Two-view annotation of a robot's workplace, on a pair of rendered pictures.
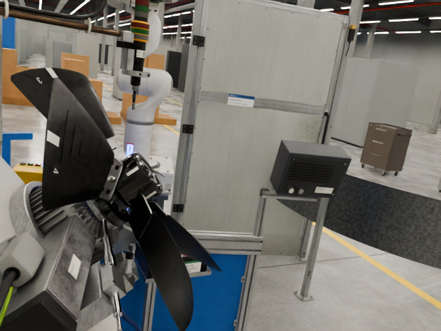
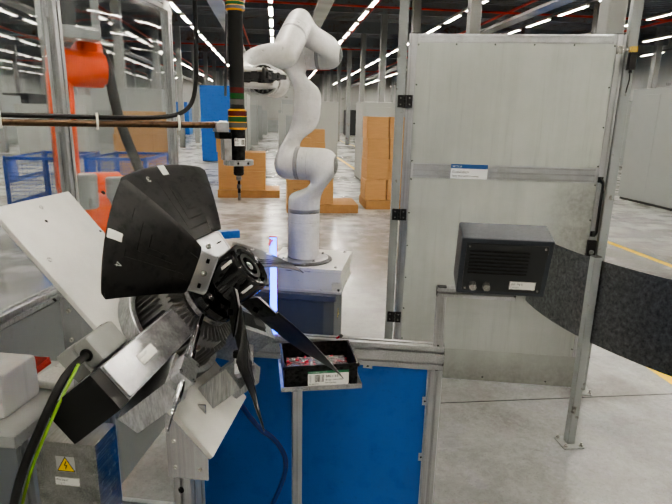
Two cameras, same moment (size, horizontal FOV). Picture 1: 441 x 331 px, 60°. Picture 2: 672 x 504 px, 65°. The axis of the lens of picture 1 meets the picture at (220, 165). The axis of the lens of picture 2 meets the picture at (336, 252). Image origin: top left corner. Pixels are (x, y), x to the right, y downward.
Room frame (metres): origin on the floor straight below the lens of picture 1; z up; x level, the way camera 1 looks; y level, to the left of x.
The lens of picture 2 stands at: (-0.13, -0.41, 1.55)
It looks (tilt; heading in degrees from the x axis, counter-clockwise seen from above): 14 degrees down; 20
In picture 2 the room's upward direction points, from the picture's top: 1 degrees clockwise
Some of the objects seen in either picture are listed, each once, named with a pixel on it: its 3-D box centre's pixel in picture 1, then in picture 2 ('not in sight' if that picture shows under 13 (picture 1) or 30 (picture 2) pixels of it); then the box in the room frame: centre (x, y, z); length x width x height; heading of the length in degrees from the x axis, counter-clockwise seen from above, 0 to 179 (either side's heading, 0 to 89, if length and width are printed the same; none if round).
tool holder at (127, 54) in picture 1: (134, 54); (234, 143); (0.97, 0.25, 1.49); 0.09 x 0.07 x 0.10; 139
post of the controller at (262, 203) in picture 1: (261, 212); (439, 315); (1.45, -0.19, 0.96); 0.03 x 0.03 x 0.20; 14
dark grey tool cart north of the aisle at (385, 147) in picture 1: (385, 149); not in sight; (7.24, -3.05, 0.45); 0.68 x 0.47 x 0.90; 30
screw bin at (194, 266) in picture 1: (170, 255); (317, 363); (1.20, 0.12, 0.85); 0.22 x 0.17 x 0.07; 120
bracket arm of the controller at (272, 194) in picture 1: (289, 194); (475, 292); (1.47, -0.29, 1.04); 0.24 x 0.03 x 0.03; 104
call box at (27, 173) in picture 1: (39, 182); not in sight; (1.25, 0.61, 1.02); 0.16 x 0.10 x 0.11; 104
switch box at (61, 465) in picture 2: not in sight; (79, 472); (0.68, 0.51, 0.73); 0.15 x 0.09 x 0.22; 104
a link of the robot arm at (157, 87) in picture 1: (149, 96); (312, 180); (1.68, 0.35, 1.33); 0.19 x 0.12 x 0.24; 98
